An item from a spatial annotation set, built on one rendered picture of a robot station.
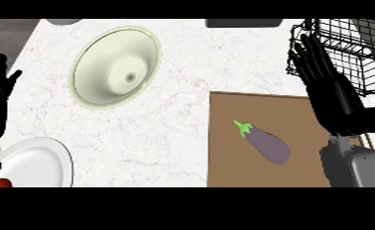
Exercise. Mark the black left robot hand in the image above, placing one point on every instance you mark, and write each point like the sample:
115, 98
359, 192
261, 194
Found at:
3, 88

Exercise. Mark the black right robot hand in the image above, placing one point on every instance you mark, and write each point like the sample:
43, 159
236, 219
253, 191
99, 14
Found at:
337, 101

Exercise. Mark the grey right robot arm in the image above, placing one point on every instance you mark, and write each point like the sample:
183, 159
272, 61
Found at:
349, 164

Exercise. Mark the purple eggplant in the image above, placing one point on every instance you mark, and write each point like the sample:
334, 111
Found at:
266, 143

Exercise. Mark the brown wooden tray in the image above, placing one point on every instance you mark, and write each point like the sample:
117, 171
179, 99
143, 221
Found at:
263, 141

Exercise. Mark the grey round object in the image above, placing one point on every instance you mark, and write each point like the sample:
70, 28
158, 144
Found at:
64, 21

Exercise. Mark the white plate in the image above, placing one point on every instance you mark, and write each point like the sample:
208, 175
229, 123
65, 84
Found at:
37, 164

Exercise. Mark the red round object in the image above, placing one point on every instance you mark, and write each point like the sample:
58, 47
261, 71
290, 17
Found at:
3, 183

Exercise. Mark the dark grey flat appliance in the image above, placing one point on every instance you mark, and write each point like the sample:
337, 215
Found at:
242, 23

